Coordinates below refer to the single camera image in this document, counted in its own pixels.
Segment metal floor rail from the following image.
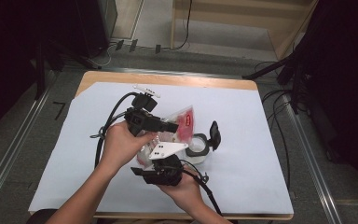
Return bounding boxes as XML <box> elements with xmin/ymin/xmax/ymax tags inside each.
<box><xmin>0</xmin><ymin>71</ymin><xmax>60</xmax><ymax>214</ymax></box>
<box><xmin>287</xmin><ymin>92</ymin><xmax>343</xmax><ymax>224</ymax></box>

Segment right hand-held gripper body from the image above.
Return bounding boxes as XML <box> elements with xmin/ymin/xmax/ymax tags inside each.
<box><xmin>143</xmin><ymin>142</ymin><xmax>189</xmax><ymax>187</ymax></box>

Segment clear bag with red print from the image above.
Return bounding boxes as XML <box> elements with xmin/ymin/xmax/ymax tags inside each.
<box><xmin>136</xmin><ymin>105</ymin><xmax>197</xmax><ymax>167</ymax></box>

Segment black floor cables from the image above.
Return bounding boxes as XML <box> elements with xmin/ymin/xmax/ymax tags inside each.
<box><xmin>255</xmin><ymin>60</ymin><xmax>312</xmax><ymax>191</ymax></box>

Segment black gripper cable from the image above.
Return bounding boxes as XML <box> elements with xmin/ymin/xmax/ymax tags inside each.
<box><xmin>89</xmin><ymin>91</ymin><xmax>139</xmax><ymax>170</ymax></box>
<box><xmin>180</xmin><ymin>159</ymin><xmax>224</xmax><ymax>217</ymax></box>

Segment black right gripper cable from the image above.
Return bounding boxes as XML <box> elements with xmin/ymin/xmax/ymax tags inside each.
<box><xmin>180</xmin><ymin>159</ymin><xmax>224</xmax><ymax>217</ymax></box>

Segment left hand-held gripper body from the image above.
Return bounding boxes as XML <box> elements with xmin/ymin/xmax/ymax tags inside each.
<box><xmin>124</xmin><ymin>83</ymin><xmax>162</xmax><ymax>137</ymax></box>

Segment black tripod stand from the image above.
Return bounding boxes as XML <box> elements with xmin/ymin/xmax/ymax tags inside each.
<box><xmin>241</xmin><ymin>50</ymin><xmax>309</xmax><ymax>115</ymax></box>

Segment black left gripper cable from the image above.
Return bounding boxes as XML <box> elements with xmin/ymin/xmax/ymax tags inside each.
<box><xmin>89</xmin><ymin>91</ymin><xmax>139</xmax><ymax>170</ymax></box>

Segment person's left hand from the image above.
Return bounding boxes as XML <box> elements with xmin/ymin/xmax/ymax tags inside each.
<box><xmin>100</xmin><ymin>120</ymin><xmax>158</xmax><ymax>171</ymax></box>

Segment white table cover sheet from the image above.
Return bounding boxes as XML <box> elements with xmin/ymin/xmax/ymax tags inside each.
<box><xmin>28</xmin><ymin>81</ymin><xmax>294</xmax><ymax>216</ymax></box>

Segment person's right hand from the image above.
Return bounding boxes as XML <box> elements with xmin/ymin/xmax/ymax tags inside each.
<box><xmin>157</xmin><ymin>170</ymin><xmax>201</xmax><ymax>209</ymax></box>

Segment black cabinet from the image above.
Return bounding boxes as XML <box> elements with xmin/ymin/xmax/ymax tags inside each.
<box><xmin>74</xmin><ymin>0</ymin><xmax>119</xmax><ymax>59</ymax></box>

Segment black metal stand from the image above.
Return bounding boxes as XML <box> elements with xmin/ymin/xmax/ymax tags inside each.
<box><xmin>34</xmin><ymin>40</ymin><xmax>102</xmax><ymax>101</ymax></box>

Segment dark stool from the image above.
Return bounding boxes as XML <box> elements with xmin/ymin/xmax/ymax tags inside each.
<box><xmin>26</xmin><ymin>208</ymin><xmax>59</xmax><ymax>224</ymax></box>

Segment light wooden frame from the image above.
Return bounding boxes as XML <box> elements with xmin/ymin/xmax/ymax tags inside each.
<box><xmin>171</xmin><ymin>0</ymin><xmax>320</xmax><ymax>61</ymax></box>

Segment black wall cable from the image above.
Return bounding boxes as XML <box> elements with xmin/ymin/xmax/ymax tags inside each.
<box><xmin>170</xmin><ymin>0</ymin><xmax>194</xmax><ymax>51</ymax></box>

